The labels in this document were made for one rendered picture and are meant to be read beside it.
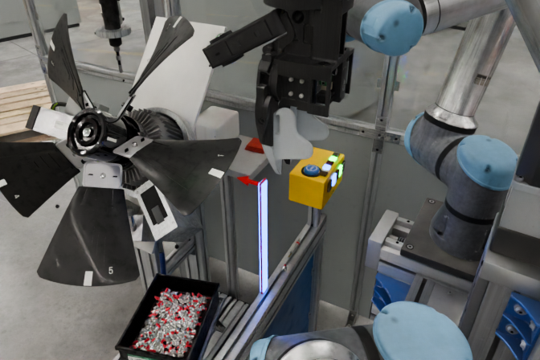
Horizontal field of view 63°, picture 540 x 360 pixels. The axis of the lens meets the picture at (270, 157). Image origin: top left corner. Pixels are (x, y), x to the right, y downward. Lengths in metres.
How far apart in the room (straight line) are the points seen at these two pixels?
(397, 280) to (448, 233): 0.20
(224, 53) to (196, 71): 0.85
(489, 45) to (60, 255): 1.03
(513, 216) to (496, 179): 0.25
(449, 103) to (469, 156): 0.14
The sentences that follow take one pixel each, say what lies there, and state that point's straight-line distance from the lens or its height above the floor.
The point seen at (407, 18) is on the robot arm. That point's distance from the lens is 0.65.
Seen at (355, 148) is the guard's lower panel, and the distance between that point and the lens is 1.63.
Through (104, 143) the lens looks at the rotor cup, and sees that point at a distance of 1.09.
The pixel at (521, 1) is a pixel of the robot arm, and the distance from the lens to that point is 0.31.
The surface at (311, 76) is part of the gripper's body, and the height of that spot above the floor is 1.56.
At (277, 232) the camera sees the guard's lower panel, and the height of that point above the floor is 0.38.
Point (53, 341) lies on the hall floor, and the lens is 2.32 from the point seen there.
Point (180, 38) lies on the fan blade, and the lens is 1.06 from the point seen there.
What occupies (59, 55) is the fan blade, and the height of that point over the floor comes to 1.33.
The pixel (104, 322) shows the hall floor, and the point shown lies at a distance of 2.30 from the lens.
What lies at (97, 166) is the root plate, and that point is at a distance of 1.15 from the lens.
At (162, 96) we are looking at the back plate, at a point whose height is 1.17.
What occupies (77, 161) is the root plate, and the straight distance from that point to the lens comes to 1.24.
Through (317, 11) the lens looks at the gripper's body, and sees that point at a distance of 0.44.
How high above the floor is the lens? 1.71
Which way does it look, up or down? 32 degrees down
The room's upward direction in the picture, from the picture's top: straight up
